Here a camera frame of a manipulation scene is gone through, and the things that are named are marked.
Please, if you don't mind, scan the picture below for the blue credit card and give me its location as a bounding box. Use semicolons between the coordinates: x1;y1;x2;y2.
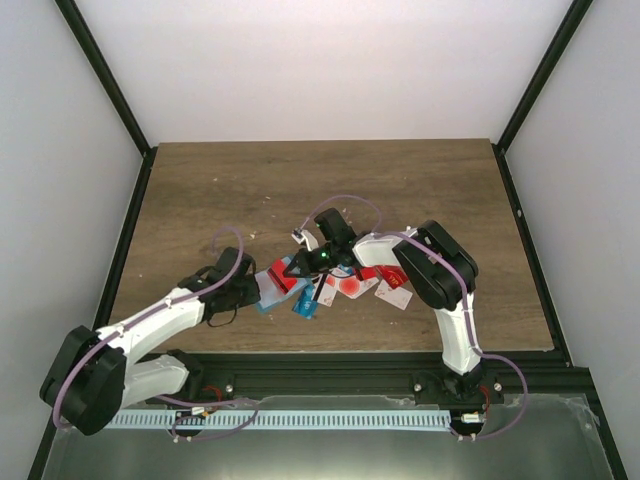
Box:
292;285;318;320

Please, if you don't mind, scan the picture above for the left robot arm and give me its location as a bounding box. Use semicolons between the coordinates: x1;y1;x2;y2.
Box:
39;247;260;435

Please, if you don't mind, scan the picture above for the white card with red circle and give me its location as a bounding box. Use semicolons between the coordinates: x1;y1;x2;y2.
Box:
330;268;379;299

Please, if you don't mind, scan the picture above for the teal leather card holder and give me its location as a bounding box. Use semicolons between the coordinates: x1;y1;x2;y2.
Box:
255;255;311;313

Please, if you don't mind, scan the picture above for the light blue slotted cable duct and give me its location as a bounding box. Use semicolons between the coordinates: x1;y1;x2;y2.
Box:
107;409;451;432

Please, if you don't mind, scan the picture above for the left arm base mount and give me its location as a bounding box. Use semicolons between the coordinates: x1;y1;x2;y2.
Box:
169;381;231;404

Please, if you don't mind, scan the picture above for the large red card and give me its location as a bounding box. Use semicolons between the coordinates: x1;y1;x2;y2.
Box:
267;258;298;294

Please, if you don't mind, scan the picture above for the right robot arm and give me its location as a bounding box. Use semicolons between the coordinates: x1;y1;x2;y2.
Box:
283;208;482;403

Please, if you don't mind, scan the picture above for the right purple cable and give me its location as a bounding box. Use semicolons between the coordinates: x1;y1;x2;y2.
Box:
299;194;530;442

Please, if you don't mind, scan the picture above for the white card with red logo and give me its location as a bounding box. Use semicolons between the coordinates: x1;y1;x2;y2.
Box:
374;280;413;311

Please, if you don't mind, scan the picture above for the white card with black stripe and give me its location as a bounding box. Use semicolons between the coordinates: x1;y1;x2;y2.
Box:
312;274;337;307

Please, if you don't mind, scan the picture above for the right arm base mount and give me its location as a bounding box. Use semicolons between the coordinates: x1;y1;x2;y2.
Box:
409;370;504;408

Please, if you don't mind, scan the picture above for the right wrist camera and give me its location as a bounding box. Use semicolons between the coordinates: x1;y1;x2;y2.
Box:
291;228;319;251

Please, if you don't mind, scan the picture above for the red card upper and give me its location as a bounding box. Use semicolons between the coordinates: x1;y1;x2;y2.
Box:
355;267;377;281

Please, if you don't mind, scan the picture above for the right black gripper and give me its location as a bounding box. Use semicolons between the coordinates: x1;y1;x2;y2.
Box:
284;242;339;279

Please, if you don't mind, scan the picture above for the dark red credit card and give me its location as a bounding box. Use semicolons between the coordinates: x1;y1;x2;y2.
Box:
375;265;408;290

